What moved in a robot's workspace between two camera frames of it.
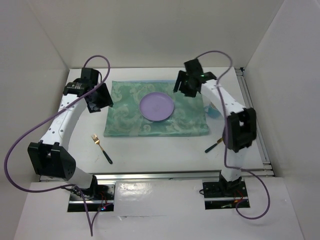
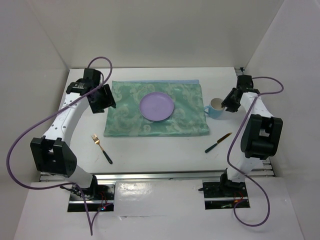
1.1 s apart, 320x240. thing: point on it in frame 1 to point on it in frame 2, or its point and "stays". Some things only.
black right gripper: [181, 76] to [227, 103]
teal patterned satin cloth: [188, 118] stays
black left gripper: [105, 100] stays
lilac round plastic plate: [156, 106] stays
